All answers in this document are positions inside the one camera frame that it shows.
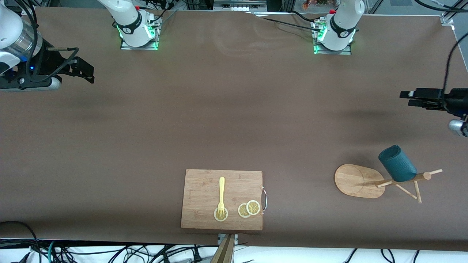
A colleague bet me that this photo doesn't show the teal cup with yellow inside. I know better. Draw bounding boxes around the teal cup with yellow inside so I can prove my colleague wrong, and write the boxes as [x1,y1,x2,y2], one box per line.
[378,145,418,183]

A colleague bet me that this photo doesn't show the wooden cup rack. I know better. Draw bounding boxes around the wooden cup rack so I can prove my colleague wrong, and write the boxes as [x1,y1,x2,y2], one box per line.
[334,164,443,204]

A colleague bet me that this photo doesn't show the colourful toy pile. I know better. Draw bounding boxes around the colourful toy pile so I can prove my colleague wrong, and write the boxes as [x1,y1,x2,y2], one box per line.
[302,0,331,10]

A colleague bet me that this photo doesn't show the grey power strip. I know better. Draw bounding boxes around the grey power strip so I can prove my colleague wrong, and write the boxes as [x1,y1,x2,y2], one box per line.
[213,0,268,12]

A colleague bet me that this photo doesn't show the yellow plastic fork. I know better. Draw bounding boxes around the yellow plastic fork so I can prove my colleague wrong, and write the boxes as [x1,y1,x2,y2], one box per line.
[217,177,226,217]

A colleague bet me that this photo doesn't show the wooden strip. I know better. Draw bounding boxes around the wooden strip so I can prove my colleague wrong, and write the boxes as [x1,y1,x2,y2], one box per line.
[210,234,235,263]

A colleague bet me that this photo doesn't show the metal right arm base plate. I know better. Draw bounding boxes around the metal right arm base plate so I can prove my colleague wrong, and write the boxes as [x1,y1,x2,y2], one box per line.
[121,16,161,50]

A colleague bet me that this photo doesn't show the aluminium frame profile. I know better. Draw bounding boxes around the aluminium frame profile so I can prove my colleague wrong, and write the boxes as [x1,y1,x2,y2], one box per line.
[440,0,468,27]

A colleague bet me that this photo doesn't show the black right base cable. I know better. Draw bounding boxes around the black right base cable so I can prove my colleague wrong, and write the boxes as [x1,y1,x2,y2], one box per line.
[146,0,178,26]

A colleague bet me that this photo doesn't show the black cable on table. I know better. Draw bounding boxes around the black cable on table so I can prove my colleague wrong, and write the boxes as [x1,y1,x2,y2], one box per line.
[290,10,326,25]
[252,14,322,33]

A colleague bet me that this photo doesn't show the bamboo cutting board with handle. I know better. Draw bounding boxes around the bamboo cutting board with handle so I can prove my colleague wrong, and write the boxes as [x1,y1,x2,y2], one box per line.
[181,169,267,231]

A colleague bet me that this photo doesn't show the black looped floor cable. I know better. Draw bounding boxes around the black looped floor cable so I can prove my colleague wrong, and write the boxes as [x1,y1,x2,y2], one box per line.
[0,221,39,263]

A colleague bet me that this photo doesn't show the small metal bracket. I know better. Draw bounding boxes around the small metal bracket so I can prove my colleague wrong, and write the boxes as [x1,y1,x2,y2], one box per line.
[218,234,239,246]

